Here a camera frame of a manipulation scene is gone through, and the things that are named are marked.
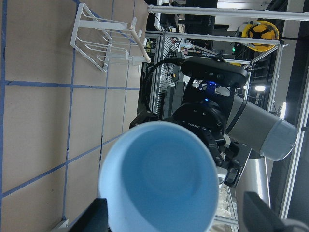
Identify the light blue plastic cup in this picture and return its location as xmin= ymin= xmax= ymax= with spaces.
xmin=98 ymin=122 xmax=218 ymax=232

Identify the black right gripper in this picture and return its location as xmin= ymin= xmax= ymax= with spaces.
xmin=129 ymin=103 xmax=251 ymax=188

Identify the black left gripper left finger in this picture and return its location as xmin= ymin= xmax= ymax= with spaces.
xmin=69 ymin=198 xmax=109 ymax=232

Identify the white wire cup rack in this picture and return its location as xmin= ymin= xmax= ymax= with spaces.
xmin=70 ymin=3 xmax=151 ymax=72

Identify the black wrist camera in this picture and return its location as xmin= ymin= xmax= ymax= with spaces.
xmin=181 ymin=57 xmax=249 ymax=88

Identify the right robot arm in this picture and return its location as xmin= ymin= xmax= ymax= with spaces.
xmin=153 ymin=83 xmax=297 ymax=187

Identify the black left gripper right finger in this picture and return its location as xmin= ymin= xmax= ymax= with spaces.
xmin=243 ymin=191 xmax=309 ymax=232

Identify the yellow hard hat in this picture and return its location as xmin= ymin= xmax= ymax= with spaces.
xmin=241 ymin=20 xmax=280 ymax=52

